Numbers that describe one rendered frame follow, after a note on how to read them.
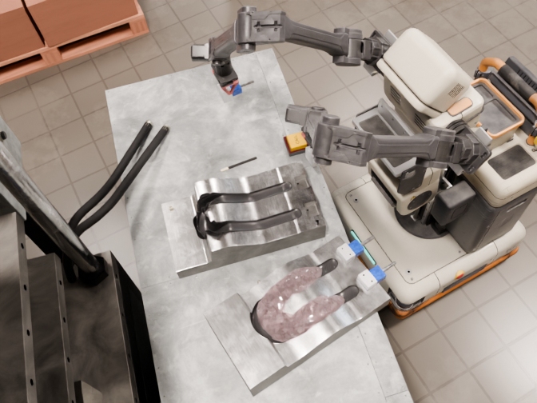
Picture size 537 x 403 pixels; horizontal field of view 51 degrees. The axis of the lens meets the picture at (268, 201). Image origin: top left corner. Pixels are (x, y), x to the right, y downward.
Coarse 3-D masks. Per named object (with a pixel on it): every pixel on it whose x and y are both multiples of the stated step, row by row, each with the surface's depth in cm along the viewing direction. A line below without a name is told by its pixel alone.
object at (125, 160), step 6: (144, 126) 212; (150, 126) 213; (138, 132) 211; (144, 132) 210; (138, 138) 208; (144, 138) 210; (132, 144) 206; (138, 144) 207; (132, 150) 204; (126, 156) 202; (132, 156) 204; (120, 162) 200; (126, 162) 201; (120, 168) 199; (120, 174) 198
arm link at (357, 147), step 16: (320, 128) 125; (336, 128) 123; (352, 128) 126; (432, 128) 145; (320, 144) 126; (336, 144) 125; (352, 144) 123; (368, 144) 123; (384, 144) 128; (400, 144) 132; (416, 144) 138; (432, 144) 143; (336, 160) 125; (352, 160) 123; (368, 160) 125; (416, 160) 148
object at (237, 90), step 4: (252, 80) 206; (244, 84) 205; (248, 84) 206; (220, 88) 202; (228, 88) 202; (236, 88) 204; (240, 88) 204; (220, 92) 204; (224, 92) 201; (236, 92) 204; (240, 92) 205; (224, 96) 203; (228, 96) 204; (232, 96) 204; (224, 100) 204; (228, 100) 205
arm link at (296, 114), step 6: (288, 108) 170; (294, 108) 171; (300, 108) 171; (312, 108) 163; (318, 108) 162; (288, 114) 170; (294, 114) 169; (300, 114) 169; (288, 120) 170; (294, 120) 169; (300, 120) 169
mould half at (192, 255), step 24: (288, 168) 192; (240, 192) 188; (288, 192) 187; (312, 192) 186; (168, 216) 189; (192, 216) 188; (216, 216) 179; (240, 216) 182; (264, 216) 184; (192, 240) 184; (216, 240) 175; (240, 240) 176; (264, 240) 180; (288, 240) 182; (312, 240) 187; (192, 264) 180; (216, 264) 182
